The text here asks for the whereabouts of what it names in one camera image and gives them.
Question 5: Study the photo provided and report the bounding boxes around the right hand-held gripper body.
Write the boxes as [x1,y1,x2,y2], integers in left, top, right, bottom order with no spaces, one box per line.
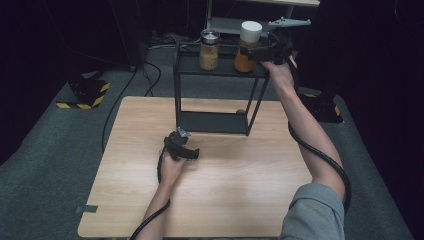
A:
[262,29,295,65]

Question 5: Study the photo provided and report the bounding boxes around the grey metal bracket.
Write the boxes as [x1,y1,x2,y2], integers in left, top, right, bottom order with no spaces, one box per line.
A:
[267,16,313,29]

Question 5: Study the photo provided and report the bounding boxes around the bundle of floor cables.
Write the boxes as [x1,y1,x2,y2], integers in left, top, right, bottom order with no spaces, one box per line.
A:
[147,31,202,50]

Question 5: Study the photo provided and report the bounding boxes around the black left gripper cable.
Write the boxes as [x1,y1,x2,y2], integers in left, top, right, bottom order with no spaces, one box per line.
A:
[129,146,172,240]

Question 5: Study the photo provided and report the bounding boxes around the black metal rack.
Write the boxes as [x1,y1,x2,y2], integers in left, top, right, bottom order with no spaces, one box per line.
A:
[172,41,271,137]

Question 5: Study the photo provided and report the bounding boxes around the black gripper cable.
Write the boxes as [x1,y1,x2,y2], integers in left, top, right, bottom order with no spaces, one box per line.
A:
[287,59,353,215]
[129,146,172,240]

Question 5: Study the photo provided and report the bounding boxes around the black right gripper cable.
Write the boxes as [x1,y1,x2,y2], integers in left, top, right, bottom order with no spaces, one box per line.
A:
[287,59,353,215]

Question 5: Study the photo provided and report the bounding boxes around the grey sleeve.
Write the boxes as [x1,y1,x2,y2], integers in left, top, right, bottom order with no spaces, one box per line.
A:
[279,182,346,240]

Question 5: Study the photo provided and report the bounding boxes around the grey tape piece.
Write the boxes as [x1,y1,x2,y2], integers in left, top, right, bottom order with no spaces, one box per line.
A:
[74,204,99,215]

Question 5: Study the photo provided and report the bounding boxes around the orange spice jar white lid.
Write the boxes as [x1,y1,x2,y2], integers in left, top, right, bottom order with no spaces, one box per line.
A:
[233,20,264,74]

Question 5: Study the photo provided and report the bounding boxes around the person's right hand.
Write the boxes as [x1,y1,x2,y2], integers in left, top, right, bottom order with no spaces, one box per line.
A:
[261,55,298,93]

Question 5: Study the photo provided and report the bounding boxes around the black floor cable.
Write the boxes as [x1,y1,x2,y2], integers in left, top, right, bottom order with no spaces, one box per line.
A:
[142,61,163,98]
[101,65,140,155]

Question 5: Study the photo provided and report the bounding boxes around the person's left hand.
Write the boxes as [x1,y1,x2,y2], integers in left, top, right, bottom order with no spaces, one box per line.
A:
[158,153,188,188]

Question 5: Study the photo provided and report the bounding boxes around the glass spice jar silver lid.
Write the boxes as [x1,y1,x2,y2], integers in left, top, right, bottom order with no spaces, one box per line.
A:
[198,28,221,72]

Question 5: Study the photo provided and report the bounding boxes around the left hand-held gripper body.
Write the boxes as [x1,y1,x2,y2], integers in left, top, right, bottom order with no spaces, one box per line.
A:
[163,127,192,161]

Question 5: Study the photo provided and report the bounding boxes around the black stand base yellow stripes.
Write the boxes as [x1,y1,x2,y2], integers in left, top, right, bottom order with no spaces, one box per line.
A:
[55,77,111,111]
[297,92,346,125]

